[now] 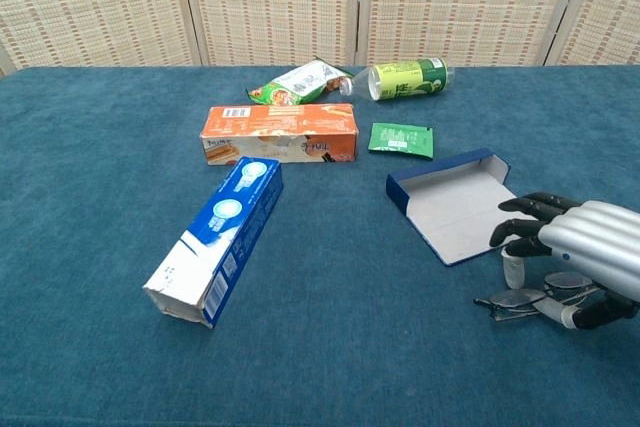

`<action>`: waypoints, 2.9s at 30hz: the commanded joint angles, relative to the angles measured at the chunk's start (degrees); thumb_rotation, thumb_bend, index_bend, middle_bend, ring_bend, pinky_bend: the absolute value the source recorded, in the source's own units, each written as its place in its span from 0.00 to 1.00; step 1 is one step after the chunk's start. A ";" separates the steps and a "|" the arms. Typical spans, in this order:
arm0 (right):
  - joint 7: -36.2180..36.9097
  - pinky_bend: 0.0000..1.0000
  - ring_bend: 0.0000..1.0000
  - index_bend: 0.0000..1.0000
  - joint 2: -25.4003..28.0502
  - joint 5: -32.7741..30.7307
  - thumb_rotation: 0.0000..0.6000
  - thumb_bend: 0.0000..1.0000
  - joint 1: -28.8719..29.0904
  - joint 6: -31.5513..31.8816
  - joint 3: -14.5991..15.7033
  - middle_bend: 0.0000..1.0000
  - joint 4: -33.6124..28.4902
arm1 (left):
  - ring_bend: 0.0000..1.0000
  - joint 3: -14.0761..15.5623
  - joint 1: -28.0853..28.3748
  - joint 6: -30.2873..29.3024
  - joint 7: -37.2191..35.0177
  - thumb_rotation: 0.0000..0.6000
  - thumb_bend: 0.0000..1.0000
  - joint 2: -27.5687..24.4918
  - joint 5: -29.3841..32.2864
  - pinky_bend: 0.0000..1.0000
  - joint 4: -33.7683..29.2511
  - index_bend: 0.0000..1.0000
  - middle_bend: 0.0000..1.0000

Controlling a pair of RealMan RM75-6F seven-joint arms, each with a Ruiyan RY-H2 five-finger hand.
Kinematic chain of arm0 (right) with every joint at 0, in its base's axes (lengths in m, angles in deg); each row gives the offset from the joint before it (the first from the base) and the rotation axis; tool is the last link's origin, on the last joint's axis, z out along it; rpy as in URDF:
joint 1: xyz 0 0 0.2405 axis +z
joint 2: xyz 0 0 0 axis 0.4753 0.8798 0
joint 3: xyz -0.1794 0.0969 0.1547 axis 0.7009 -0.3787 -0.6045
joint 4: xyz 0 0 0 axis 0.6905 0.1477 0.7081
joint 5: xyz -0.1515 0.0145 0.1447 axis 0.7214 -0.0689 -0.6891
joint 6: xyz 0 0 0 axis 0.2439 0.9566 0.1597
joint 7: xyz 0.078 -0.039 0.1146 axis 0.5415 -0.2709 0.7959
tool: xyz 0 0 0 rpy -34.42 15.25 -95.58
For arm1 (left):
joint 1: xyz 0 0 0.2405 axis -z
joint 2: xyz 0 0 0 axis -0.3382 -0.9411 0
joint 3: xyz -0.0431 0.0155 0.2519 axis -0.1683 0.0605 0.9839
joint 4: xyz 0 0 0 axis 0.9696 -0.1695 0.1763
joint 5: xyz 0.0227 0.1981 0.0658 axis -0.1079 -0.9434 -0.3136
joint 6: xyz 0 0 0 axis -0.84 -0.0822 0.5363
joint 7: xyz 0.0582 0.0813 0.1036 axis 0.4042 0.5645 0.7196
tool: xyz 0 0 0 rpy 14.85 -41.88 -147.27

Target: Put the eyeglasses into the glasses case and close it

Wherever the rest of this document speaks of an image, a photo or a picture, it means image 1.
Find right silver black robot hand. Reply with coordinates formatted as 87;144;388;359
489;191;640;332

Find wire-frame eyeglasses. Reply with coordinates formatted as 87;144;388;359
473;270;601;322

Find blue cardboard box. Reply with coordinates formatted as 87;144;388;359
385;147;534;267

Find orange cracker box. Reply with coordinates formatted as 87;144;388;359
199;102;360;166

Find blue white toothpaste box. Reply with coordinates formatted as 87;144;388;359
142;155;284;330

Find green sachet packet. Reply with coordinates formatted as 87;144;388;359
367;122;436;162

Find woven bamboo screen panel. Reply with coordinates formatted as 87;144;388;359
0;0;209;68
0;39;16;79
354;0;594;67
544;0;640;67
177;0;369;67

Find plastic bottle green label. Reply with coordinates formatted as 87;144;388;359
338;57;457;103

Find green white snack bag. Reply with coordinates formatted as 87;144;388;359
245;57;355;106

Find teal table cloth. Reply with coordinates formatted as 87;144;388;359
0;65;640;427

